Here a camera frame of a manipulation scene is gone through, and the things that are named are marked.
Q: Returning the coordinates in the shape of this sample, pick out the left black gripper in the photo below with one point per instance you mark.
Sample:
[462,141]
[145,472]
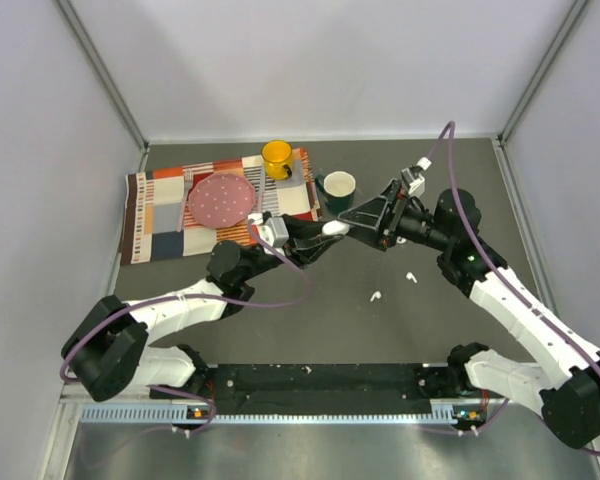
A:
[303,230]

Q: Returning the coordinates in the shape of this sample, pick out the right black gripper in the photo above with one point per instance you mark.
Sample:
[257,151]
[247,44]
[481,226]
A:
[373,224]

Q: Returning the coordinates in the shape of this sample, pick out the white earbud charging case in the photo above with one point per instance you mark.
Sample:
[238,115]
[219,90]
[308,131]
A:
[335,228]

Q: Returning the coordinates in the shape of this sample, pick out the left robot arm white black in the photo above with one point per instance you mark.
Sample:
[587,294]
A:
[114,349]

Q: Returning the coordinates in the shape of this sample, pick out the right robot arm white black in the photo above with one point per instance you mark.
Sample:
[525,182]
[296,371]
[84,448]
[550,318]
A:
[563,387]

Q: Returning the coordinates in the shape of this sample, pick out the dark green mug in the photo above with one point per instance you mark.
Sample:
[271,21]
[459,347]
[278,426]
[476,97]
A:
[338,189]

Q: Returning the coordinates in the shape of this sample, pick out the lilac knife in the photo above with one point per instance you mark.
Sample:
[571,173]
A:
[261,195]

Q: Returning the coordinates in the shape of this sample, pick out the yellow mug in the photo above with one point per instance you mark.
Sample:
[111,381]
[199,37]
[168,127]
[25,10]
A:
[277,157]

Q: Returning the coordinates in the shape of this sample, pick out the pink dotted plate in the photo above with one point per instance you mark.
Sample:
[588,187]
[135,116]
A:
[221,200]

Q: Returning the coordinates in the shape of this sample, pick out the patterned orange placemat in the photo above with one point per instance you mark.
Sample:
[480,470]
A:
[158,227]

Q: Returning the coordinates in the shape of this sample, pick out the lilac fork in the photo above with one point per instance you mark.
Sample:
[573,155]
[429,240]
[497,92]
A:
[188,176]

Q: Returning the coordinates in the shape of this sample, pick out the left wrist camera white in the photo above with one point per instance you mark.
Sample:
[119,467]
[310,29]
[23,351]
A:
[271,229]

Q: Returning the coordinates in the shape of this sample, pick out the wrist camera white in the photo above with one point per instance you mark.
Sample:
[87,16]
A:
[271,229]
[413,177]

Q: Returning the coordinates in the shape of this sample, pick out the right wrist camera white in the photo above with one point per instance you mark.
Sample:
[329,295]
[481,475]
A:
[413,177]

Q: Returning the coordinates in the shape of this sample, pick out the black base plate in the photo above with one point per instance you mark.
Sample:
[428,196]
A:
[329,389]

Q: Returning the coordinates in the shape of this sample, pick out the grey slotted cable duct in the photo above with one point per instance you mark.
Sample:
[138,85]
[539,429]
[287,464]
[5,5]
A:
[181,414]

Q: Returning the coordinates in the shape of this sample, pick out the aluminium frame rail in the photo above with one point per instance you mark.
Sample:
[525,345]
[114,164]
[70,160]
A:
[70,400]

